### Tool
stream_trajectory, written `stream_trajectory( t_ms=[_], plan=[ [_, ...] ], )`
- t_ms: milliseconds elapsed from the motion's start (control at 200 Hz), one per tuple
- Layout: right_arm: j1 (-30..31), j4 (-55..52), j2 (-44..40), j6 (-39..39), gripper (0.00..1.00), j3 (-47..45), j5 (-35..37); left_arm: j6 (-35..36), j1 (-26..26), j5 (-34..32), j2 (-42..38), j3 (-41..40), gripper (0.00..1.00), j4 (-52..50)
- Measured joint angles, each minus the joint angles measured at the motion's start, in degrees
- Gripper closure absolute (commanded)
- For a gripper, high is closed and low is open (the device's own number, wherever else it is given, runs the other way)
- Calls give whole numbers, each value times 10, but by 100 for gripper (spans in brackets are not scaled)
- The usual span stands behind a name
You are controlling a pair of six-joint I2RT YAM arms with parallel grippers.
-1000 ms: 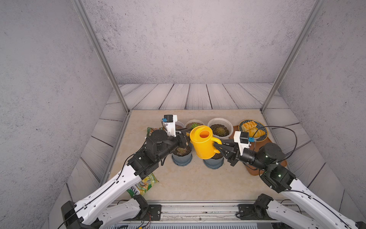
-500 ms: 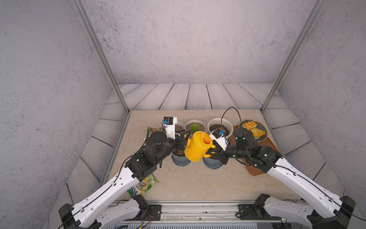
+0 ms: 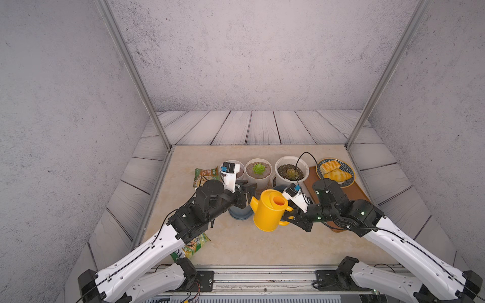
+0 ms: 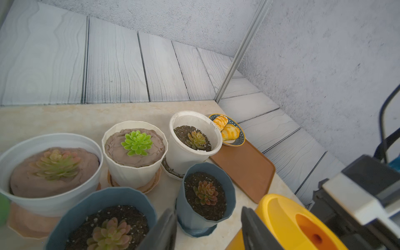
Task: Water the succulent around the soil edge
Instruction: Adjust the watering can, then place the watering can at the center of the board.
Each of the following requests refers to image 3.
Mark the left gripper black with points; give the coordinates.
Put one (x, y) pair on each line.
(242, 199)

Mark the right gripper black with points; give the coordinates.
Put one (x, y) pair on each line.
(301, 220)

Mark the small white pot pink-green succulent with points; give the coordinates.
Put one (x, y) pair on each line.
(235, 166)

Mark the white pot bright green succulent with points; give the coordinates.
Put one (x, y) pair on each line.
(258, 172)

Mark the yellow watering can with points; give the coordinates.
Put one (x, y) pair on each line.
(269, 210)

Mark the blue pot red succulent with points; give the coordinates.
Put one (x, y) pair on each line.
(280, 188)

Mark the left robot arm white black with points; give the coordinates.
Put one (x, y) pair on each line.
(179, 228)

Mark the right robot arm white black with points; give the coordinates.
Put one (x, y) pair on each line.
(432, 279)

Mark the large white round pot succulent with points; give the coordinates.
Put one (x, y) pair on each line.
(290, 169)

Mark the green orange snack packet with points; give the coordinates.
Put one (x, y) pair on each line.
(204, 175)

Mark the yellow bread roll upper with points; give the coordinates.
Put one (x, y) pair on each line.
(329, 166)

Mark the yellow bread roll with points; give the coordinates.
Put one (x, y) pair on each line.
(329, 166)
(338, 175)

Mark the yellow bread roll lower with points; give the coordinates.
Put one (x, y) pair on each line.
(338, 175)

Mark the blue patterned plate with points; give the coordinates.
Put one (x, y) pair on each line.
(344, 167)

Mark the brown tray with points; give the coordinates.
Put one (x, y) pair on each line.
(352, 191)

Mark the green yellow candy bag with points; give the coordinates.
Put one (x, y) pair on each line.
(190, 249)

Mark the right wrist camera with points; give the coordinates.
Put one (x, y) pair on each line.
(294, 193)

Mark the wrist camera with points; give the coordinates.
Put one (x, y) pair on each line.
(228, 173)
(294, 193)

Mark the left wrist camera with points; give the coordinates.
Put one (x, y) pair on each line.
(228, 173)

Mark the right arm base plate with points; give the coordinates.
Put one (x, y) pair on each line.
(332, 280)

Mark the front aluminium rail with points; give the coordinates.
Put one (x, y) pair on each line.
(265, 282)

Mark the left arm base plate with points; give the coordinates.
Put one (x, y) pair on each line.
(203, 283)

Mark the left aluminium frame post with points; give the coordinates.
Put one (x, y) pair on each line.
(117, 37)

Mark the aluminium frame post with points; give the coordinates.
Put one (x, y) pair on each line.
(117, 37)
(399, 50)

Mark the right aluminium frame post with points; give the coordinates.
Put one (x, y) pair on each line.
(399, 50)

